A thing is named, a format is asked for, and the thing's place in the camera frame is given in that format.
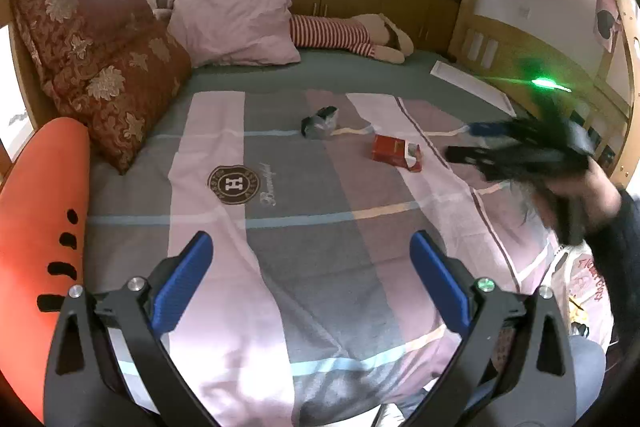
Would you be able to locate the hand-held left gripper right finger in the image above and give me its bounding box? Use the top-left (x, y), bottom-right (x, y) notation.
top-left (402, 229), bottom-right (577, 427)

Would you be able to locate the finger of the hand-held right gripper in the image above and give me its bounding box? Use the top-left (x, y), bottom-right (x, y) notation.
top-left (466, 120), bottom-right (528, 142)
top-left (444, 145), bottom-right (507, 172)

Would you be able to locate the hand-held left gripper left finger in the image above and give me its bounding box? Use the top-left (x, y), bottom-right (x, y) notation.
top-left (42, 230), bottom-right (224, 427)

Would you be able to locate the white printed plastic bag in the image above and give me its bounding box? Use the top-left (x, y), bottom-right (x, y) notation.
top-left (549, 238), bottom-right (617, 344)

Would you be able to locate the person's right forearm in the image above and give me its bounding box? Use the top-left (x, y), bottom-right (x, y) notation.
top-left (584, 188), bottom-right (640, 360)

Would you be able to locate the person's right hand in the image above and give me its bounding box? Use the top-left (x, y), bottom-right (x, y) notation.
top-left (537, 156), bottom-right (627, 239)

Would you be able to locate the white flat board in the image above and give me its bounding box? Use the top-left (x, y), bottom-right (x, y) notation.
top-left (429, 60), bottom-right (517, 118)

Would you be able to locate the red cigarette box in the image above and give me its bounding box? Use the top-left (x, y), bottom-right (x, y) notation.
top-left (370, 134), bottom-right (424, 174)

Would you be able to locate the pink grey striped quilt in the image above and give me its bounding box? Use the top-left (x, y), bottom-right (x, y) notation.
top-left (84, 89), bottom-right (603, 427)

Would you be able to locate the grey crumpled plastic bag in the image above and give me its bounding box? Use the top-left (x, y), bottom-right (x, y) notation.
top-left (299, 105), bottom-right (342, 141)

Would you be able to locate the orange face cushion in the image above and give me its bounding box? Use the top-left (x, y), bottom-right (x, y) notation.
top-left (0, 117), bottom-right (93, 424)

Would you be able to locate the person's leg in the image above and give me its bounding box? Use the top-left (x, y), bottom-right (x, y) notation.
top-left (472, 336), bottom-right (607, 427)

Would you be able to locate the striped plush doll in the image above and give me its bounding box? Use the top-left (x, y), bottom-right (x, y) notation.
top-left (288, 13), bottom-right (415, 66)

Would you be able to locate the brown floral pillow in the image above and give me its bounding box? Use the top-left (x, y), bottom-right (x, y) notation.
top-left (7, 0), bottom-right (157, 86)
top-left (49, 19), bottom-right (194, 176)

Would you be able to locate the green bed sheet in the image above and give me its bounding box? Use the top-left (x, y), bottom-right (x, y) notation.
top-left (149, 48), bottom-right (532, 144)

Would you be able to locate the pink pillow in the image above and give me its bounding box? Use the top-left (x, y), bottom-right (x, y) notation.
top-left (166, 0), bottom-right (302, 68)

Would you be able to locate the pink wall poster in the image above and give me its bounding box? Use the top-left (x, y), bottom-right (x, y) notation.
top-left (594, 0), bottom-right (624, 54)

